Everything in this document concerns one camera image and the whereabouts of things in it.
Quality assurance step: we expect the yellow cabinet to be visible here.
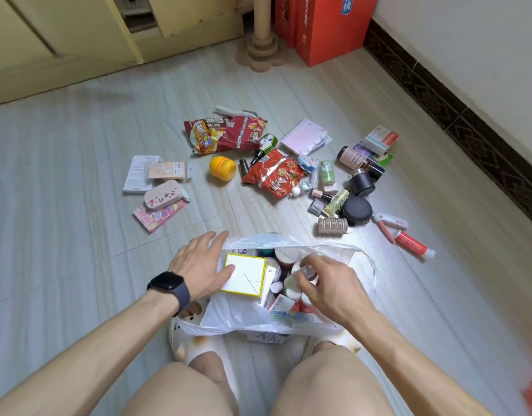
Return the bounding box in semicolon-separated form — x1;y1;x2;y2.
0;0;246;107

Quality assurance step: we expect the black smartwatch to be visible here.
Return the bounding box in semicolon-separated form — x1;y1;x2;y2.
147;271;191;317

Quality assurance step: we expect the large red carton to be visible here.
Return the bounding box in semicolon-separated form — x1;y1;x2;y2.
295;0;379;67

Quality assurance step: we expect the pink bottle with black cap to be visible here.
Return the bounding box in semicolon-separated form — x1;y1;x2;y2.
337;146;372;171

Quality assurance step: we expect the person's right forearm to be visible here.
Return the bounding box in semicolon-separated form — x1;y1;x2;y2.
348;311;494;416

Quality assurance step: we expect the white round jar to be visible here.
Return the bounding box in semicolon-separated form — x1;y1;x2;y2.
259;257;282;309

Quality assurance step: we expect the white paper leaflet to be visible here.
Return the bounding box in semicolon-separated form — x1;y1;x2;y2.
123;155;162;195

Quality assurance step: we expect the white right slipper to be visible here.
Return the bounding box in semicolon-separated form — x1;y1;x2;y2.
302;328;363;356

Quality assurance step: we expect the green bottle with black cap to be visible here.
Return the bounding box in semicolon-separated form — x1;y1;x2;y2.
250;134;279;166

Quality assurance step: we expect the white slipper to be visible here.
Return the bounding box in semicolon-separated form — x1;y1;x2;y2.
302;328;363;356
169;299;241;404

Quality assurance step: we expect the green glitter bottle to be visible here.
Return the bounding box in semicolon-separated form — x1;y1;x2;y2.
321;189;350;218

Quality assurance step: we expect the pink spiral notebook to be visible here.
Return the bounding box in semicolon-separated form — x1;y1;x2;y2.
280;118;332;157

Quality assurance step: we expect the small red and white box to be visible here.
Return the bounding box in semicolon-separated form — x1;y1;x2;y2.
268;294;297;313

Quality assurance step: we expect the large red snack bag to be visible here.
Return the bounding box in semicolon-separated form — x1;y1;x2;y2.
184;116;267;155

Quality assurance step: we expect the pink cartoon print case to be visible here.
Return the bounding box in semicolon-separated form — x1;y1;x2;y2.
144;180;183;211

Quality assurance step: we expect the person's leg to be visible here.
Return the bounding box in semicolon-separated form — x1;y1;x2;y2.
269;341;395;416
122;352;241;416

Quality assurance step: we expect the white small bottle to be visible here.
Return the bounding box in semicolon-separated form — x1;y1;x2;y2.
283;275;302;301

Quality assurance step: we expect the small clear bottle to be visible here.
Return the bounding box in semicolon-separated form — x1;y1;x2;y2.
284;264;319;290

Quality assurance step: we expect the white strap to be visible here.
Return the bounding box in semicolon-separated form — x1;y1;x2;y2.
214;105;259;119

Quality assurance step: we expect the white box with yellow edge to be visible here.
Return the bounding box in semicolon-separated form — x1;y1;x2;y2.
220;253;267;298

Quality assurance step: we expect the person's left hand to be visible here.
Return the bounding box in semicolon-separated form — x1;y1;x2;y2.
168;231;236;302

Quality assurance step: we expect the red and white tube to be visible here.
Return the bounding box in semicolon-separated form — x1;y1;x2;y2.
393;230;436;261

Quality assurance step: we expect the person's left leg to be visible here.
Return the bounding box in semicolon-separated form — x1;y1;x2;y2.
122;352;241;416

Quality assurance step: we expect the white plastic bag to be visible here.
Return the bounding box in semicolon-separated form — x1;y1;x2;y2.
175;233;377;343

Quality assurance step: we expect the white and pink hand tool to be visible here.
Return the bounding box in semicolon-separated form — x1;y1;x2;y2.
372;212;410;231

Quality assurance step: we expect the person's right hand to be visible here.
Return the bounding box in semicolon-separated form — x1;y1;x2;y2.
294;254;372;330

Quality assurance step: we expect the yellow egg-shaped container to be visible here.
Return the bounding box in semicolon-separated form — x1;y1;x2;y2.
209;156;237;182

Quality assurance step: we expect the white left slipper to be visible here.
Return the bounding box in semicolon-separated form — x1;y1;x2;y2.
169;299;241;404

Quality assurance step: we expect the beige ribbed cylinder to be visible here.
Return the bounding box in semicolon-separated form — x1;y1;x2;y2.
317;217;349;236

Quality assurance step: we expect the person's right leg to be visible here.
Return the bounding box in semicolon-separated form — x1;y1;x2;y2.
269;341;395;416

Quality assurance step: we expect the beige flat packet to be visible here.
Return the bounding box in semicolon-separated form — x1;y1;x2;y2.
148;162;187;181

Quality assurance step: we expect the colourful pink sticker pack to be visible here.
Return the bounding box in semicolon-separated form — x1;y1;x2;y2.
133;198;190;234

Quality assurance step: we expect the black jar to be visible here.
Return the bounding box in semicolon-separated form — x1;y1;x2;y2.
347;172;377;198

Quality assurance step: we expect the dark glass bottle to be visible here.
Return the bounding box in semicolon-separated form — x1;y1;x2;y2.
349;162;386;181

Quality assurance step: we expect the small red snack bag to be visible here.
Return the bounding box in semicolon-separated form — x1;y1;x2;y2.
242;149;306;200

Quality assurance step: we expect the person's left forearm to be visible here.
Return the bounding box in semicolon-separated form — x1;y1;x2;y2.
0;290;181;416

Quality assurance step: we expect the cardboard scratching post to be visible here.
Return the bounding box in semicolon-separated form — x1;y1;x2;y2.
235;0;289;73

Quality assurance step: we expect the narrow red carton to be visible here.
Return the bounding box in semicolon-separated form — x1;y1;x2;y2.
274;0;300;49

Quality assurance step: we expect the black round compact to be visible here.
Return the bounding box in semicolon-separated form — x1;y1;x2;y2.
339;196;374;227

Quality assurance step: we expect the pink lip pencil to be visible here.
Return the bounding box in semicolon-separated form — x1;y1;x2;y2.
376;221;397;246

